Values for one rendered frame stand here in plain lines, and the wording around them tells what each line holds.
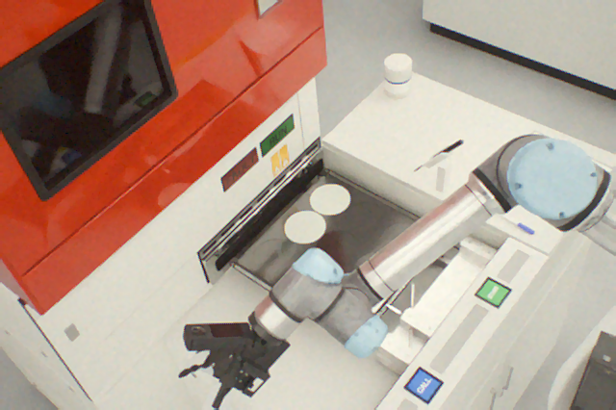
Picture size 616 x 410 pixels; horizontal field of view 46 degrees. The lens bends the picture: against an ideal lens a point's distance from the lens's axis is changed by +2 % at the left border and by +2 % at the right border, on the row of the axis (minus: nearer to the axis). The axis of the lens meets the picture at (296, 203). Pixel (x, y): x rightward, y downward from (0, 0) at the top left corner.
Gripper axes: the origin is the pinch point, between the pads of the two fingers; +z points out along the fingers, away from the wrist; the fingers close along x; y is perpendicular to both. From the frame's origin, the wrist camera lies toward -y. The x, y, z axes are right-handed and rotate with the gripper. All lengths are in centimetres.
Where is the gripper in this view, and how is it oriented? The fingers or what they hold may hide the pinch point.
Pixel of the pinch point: (182, 404)
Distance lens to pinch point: 129.8
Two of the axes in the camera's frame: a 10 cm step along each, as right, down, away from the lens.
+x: -3.2, -4.4, 8.4
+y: 6.8, 5.1, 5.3
